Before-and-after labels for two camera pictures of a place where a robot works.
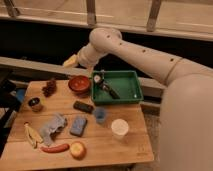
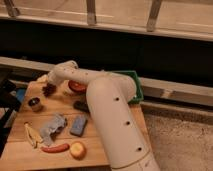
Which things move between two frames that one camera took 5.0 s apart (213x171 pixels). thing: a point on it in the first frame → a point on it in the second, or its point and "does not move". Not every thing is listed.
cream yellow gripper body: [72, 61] → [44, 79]
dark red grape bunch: [50, 88] does not move
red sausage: [55, 148] does not move
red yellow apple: [78, 150] does not move
